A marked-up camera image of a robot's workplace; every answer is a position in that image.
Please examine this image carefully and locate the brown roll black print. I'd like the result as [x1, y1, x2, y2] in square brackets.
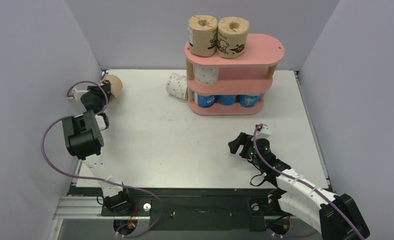
[104, 74, 123, 99]

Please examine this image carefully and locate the pink three-tier shelf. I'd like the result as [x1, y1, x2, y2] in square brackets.
[184, 33, 285, 116]

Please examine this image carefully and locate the floral paper roll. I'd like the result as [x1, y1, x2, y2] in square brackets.
[166, 73, 188, 101]

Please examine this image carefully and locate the brown roll cartoon print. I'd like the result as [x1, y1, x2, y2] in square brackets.
[216, 16, 250, 59]

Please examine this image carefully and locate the brown roll with barcode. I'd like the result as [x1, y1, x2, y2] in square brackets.
[188, 15, 218, 57]

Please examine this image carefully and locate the blue paper roll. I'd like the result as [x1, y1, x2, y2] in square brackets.
[193, 92, 216, 108]

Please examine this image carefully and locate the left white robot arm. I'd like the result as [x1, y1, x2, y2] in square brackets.
[62, 80, 134, 215]

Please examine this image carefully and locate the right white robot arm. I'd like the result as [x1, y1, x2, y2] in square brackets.
[228, 132, 370, 240]

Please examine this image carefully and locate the floral roll on shelf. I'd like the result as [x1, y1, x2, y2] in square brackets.
[194, 65, 219, 86]

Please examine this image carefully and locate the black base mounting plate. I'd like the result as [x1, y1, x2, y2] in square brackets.
[101, 188, 289, 234]

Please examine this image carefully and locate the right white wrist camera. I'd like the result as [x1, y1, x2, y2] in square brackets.
[255, 123, 271, 139]

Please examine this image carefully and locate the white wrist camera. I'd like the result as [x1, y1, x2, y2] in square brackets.
[255, 123, 271, 139]
[67, 87, 88, 101]

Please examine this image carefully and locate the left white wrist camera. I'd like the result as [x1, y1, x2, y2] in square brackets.
[67, 87, 88, 101]

